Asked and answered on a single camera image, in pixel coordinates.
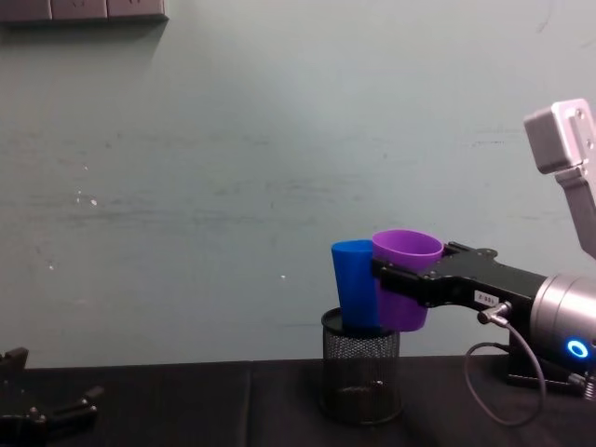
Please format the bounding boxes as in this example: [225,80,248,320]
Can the blue plastic cup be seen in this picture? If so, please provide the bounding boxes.
[331,238,384,333]

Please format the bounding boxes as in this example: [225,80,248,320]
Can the black table cloth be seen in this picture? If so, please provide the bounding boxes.
[0,356,596,447]

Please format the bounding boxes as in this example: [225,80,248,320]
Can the grey wall socket strip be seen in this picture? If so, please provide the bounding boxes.
[0,0,170,25]

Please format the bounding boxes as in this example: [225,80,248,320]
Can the black metal stand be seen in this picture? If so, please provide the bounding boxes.
[506,331,586,397]

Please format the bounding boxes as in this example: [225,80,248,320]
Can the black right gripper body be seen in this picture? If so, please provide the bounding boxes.
[420,249,548,327]

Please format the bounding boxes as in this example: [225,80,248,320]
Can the black mesh pen holder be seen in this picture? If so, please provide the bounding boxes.
[319,306,402,426]

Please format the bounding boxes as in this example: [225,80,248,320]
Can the purple plastic cup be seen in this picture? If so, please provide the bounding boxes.
[371,229,445,332]

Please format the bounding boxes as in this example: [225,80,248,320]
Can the thin dark gripper cable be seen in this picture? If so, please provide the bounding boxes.
[464,301,596,427]

